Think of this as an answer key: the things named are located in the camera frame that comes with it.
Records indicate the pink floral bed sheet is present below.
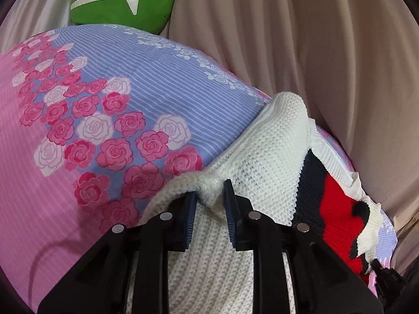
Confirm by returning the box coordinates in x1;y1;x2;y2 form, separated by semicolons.
1;25;397;310

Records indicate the white red black knit sweater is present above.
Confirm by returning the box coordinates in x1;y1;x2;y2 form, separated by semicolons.
123;92;383;313

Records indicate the beige draped curtain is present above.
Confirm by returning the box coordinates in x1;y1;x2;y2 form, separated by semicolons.
160;0;419;230

